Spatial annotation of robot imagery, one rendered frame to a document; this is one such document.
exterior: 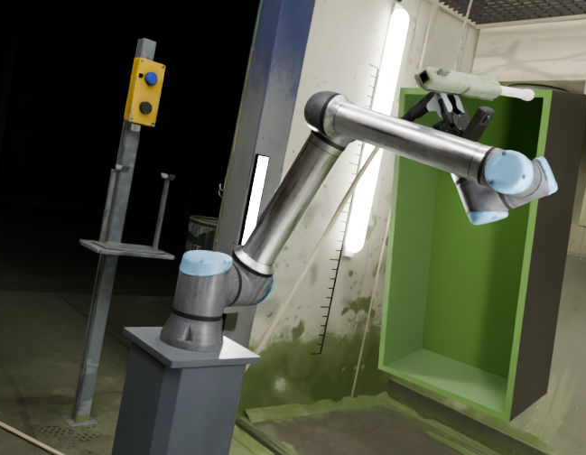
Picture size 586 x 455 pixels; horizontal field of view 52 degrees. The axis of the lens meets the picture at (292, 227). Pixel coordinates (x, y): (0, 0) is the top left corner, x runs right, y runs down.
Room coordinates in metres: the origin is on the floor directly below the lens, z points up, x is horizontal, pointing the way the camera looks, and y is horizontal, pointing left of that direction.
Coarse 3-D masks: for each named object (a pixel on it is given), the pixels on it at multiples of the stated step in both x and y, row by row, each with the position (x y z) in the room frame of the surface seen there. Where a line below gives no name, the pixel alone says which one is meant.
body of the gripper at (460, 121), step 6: (456, 114) 1.53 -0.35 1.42; (456, 120) 1.51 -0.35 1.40; (462, 120) 1.53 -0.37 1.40; (468, 120) 1.55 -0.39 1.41; (432, 126) 1.56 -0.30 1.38; (438, 126) 1.55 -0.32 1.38; (444, 126) 1.54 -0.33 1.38; (450, 126) 1.51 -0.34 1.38; (456, 126) 1.50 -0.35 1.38; (462, 126) 1.52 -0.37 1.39; (444, 132) 1.54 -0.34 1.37; (450, 132) 1.52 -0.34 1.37; (456, 132) 1.51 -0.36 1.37; (462, 132) 1.51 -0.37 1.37
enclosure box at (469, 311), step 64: (512, 128) 2.45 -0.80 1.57; (576, 128) 2.20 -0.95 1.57; (448, 192) 2.67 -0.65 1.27; (448, 256) 2.69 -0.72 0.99; (512, 256) 2.48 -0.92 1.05; (384, 320) 2.53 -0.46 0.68; (448, 320) 2.71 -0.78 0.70; (512, 320) 2.50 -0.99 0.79; (448, 384) 2.45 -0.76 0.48; (512, 384) 2.15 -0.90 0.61
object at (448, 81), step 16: (416, 80) 1.48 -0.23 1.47; (432, 80) 1.45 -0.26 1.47; (448, 80) 1.48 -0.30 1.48; (464, 80) 1.53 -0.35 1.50; (480, 80) 1.58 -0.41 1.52; (496, 80) 1.64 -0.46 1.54; (432, 96) 1.57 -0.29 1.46; (464, 96) 1.58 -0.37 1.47; (480, 96) 1.61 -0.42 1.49; (496, 96) 1.64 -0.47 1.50; (512, 96) 1.71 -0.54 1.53; (528, 96) 1.75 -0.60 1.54; (416, 112) 1.61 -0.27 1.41
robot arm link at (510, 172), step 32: (320, 96) 1.60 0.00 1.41; (320, 128) 1.59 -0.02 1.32; (352, 128) 1.53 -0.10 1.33; (384, 128) 1.48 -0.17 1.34; (416, 128) 1.44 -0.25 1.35; (416, 160) 1.45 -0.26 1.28; (448, 160) 1.38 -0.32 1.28; (480, 160) 1.33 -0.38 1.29; (512, 160) 1.28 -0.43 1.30; (512, 192) 1.30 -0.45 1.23
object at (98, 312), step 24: (144, 48) 2.47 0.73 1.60; (120, 144) 2.49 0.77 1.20; (120, 192) 2.47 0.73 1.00; (120, 216) 2.48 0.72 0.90; (120, 240) 2.50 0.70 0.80; (96, 288) 2.49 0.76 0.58; (96, 312) 2.46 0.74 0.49; (96, 336) 2.47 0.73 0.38; (96, 360) 2.49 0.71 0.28; (72, 408) 2.50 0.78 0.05
